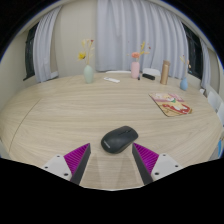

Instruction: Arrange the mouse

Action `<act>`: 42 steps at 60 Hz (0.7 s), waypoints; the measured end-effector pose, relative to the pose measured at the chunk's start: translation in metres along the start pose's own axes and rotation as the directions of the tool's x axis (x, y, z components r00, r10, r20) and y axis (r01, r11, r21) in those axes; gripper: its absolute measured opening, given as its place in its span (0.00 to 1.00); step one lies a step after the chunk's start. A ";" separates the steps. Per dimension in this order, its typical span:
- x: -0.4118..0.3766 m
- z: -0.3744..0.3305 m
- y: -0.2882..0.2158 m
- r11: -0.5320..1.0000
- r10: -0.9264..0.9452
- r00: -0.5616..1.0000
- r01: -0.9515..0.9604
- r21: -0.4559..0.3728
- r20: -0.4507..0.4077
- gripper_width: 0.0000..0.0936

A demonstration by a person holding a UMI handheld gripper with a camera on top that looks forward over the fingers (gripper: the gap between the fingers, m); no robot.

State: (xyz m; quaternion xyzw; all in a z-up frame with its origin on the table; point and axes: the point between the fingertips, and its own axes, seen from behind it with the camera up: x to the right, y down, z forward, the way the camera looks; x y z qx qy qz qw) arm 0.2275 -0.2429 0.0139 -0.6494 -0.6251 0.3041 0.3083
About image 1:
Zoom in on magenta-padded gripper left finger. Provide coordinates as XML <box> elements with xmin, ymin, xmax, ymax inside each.
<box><xmin>40</xmin><ymin>143</ymin><xmax>92</xmax><ymax>186</ymax></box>

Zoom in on dark window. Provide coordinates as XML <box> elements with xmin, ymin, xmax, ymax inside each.
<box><xmin>23</xmin><ymin>23</ymin><xmax>39</xmax><ymax>81</ymax></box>
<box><xmin>182</xmin><ymin>23</ymin><xmax>204</xmax><ymax>80</ymax></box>

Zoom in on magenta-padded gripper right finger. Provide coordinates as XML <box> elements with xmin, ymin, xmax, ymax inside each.
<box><xmin>131</xmin><ymin>142</ymin><xmax>184</xmax><ymax>186</ymax></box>

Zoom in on blue vase with dried flowers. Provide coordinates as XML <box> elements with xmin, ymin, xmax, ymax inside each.
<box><xmin>179</xmin><ymin>54</ymin><xmax>192</xmax><ymax>92</ymax></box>

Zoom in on black computer mouse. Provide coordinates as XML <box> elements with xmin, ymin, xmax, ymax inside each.
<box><xmin>100</xmin><ymin>125</ymin><xmax>139</xmax><ymax>155</ymax></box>

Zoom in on pink vase with flowers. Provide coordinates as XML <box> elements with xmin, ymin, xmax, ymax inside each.
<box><xmin>128</xmin><ymin>41</ymin><xmax>152</xmax><ymax>80</ymax></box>

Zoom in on green vase with dried flowers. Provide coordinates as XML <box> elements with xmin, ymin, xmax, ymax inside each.
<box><xmin>78</xmin><ymin>38</ymin><xmax>96</xmax><ymax>84</ymax></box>

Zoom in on narrow white curtain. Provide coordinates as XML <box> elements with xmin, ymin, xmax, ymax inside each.
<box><xmin>199</xmin><ymin>48</ymin><xmax>212</xmax><ymax>89</ymax></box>
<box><xmin>32</xmin><ymin>6</ymin><xmax>63</xmax><ymax>84</ymax></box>

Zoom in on white and blue chairs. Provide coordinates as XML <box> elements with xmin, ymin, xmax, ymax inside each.
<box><xmin>199</xmin><ymin>84</ymin><xmax>224</xmax><ymax>159</ymax></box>

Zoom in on wide white curtain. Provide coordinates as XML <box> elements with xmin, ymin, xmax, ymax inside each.
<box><xmin>95</xmin><ymin>0</ymin><xmax>190</xmax><ymax>80</ymax></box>

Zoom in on black case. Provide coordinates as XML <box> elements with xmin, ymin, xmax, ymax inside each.
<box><xmin>141</xmin><ymin>73</ymin><xmax>156</xmax><ymax>81</ymax></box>

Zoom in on white remote control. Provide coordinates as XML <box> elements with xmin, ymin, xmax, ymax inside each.
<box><xmin>103</xmin><ymin>76</ymin><xmax>121</xmax><ymax>84</ymax></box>

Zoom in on bronze thermos bottle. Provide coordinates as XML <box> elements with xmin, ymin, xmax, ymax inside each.
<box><xmin>159</xmin><ymin>59</ymin><xmax>171</xmax><ymax>86</ymax></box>

